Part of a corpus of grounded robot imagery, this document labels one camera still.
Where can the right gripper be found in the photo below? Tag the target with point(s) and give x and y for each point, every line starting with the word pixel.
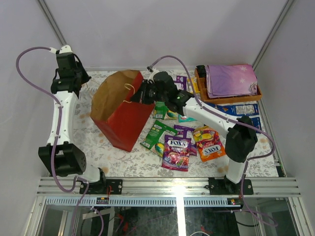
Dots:
pixel 140 96

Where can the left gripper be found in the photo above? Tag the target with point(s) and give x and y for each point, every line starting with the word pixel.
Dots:
pixel 82 76

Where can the green yellow snack bag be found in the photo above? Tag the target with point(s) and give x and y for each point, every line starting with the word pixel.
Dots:
pixel 161 111

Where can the red paper bag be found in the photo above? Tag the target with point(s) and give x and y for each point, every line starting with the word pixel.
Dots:
pixel 119 119

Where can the purple snack packet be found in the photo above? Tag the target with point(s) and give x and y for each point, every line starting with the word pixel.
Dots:
pixel 181 82
pixel 187 133

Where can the green white snack packet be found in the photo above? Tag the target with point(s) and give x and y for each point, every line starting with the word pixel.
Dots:
pixel 182 119

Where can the yellow snack packet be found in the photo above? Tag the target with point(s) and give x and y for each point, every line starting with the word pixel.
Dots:
pixel 192 85

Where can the colourful snack packet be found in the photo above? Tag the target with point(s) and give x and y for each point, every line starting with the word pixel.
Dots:
pixel 176 153

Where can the orange Fox's candy bag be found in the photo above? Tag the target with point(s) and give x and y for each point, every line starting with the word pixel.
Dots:
pixel 208 143

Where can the blue chips bag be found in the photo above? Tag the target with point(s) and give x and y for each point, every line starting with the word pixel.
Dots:
pixel 250 110

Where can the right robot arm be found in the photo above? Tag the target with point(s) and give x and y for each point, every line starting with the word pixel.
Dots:
pixel 239 133

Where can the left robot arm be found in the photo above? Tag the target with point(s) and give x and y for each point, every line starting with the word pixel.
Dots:
pixel 61 156

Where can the black items in tray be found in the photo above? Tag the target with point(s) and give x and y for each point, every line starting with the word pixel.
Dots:
pixel 201 71

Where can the floral table mat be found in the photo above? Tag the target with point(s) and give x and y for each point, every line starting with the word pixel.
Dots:
pixel 141 162

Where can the purple folded cloth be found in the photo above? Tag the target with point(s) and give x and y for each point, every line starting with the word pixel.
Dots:
pixel 230 80

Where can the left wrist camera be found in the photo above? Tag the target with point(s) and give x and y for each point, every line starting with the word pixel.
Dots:
pixel 63 49

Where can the aluminium rail frame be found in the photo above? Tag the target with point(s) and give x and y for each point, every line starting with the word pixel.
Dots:
pixel 154 191

